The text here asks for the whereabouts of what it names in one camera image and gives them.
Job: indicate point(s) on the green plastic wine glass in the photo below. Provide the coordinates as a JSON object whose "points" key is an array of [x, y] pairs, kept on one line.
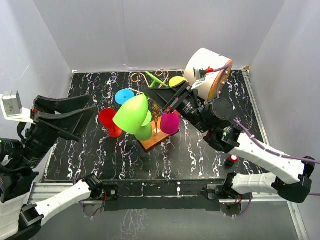
{"points": [[132, 114], [145, 131]]}

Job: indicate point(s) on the orange plastic wine glass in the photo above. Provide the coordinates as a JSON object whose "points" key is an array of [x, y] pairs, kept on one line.
{"points": [[174, 81]]}

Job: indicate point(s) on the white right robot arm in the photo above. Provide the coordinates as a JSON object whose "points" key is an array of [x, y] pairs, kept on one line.
{"points": [[286, 175]]}

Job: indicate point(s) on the white cylindrical container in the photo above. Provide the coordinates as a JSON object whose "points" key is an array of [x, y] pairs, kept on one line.
{"points": [[214, 82]]}

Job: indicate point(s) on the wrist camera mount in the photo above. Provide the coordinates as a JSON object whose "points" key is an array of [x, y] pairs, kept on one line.
{"points": [[200, 75], [12, 109]]}

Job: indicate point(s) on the red plastic wine glass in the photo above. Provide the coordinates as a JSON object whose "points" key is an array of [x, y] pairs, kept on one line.
{"points": [[106, 118]]}

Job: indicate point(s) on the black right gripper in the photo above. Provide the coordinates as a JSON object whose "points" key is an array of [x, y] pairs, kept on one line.
{"points": [[166, 98]]}

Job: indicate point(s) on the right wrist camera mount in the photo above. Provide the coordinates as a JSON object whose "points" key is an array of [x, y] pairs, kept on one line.
{"points": [[200, 75]]}

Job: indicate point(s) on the blue plastic wine glass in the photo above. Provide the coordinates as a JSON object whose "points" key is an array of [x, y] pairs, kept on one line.
{"points": [[123, 95]]}

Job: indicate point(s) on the gold wire wine glass rack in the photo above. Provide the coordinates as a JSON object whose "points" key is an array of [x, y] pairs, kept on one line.
{"points": [[157, 135]]}

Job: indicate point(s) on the magenta plastic wine glass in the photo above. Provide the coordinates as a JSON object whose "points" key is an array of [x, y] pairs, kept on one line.
{"points": [[170, 123]]}

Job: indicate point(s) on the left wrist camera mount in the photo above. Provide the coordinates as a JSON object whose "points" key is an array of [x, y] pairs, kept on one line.
{"points": [[12, 109]]}

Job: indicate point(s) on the red push button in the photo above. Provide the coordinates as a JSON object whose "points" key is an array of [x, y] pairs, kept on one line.
{"points": [[230, 161]]}

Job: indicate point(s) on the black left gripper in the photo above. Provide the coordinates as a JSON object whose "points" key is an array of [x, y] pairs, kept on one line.
{"points": [[74, 117]]}

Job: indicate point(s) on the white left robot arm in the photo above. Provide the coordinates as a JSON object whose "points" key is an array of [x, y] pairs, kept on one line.
{"points": [[19, 159]]}

